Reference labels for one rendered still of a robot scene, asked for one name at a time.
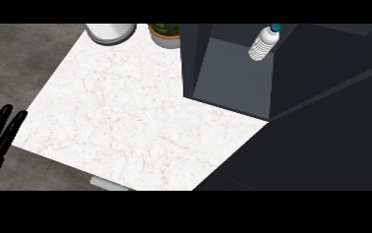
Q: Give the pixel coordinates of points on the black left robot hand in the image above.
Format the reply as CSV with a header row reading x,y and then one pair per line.
x,y
9,128

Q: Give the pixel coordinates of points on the dark grey cabinet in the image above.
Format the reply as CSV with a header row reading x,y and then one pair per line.
x,y
232,76

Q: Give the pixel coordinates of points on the clear plastic water bottle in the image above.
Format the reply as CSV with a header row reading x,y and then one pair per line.
x,y
263,45

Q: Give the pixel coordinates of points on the white round appliance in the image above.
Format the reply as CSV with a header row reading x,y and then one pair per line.
x,y
111,33

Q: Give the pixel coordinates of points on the potted green plant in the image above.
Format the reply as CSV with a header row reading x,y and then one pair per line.
x,y
166,35

